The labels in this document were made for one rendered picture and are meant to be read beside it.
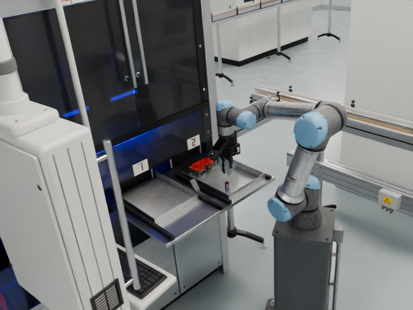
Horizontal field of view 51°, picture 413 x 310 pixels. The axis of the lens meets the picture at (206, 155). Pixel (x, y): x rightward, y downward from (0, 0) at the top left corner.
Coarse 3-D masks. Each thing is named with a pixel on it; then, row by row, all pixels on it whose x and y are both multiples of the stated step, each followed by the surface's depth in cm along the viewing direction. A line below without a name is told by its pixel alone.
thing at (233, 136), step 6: (234, 132) 198; (222, 138) 195; (228, 138) 195; (234, 138) 199; (228, 144) 198; (234, 144) 200; (228, 150) 197; (234, 150) 201; (222, 156) 200; (228, 156) 198
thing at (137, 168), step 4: (144, 160) 209; (136, 164) 207; (140, 164) 208; (144, 164) 210; (136, 168) 207; (140, 168) 209; (144, 168) 211; (148, 168) 212; (136, 172) 208; (140, 172) 210
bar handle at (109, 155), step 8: (104, 144) 129; (104, 152) 131; (112, 152) 132; (112, 160) 132; (112, 168) 133; (112, 176) 135; (112, 184) 136; (120, 192) 138; (120, 200) 139; (120, 208) 140; (120, 216) 142; (120, 224) 144; (128, 232) 146; (128, 240) 147; (128, 248) 148; (128, 256) 150; (136, 272) 154; (128, 280) 154; (136, 280) 155; (136, 288) 157
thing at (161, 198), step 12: (156, 180) 224; (168, 180) 219; (132, 192) 216; (144, 192) 215; (156, 192) 214; (168, 192) 213; (180, 192) 212; (192, 192) 207; (132, 204) 200; (144, 204) 205; (156, 204) 205; (168, 204) 204; (180, 204) 197; (156, 216) 196; (168, 216) 194
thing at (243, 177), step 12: (216, 168) 230; (240, 168) 228; (252, 168) 221; (204, 180) 220; (216, 180) 219; (228, 180) 218; (240, 180) 217; (252, 180) 210; (216, 192) 207; (228, 192) 209; (240, 192) 206
